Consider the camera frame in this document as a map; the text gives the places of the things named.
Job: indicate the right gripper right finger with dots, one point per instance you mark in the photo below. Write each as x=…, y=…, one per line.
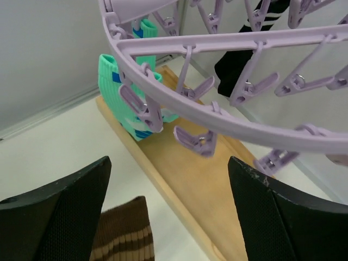
x=280, y=222

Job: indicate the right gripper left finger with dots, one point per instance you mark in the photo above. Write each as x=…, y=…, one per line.
x=56, y=221

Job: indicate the brown cream striped sock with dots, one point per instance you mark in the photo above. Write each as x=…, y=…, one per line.
x=124, y=233

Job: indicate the purple round clip hanger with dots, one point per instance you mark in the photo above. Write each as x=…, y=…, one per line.
x=161, y=69

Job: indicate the thin black sock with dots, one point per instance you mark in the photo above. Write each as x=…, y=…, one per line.
x=230, y=66

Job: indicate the wooden hanger rack frame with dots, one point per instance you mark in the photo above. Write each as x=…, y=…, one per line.
x=196, y=188

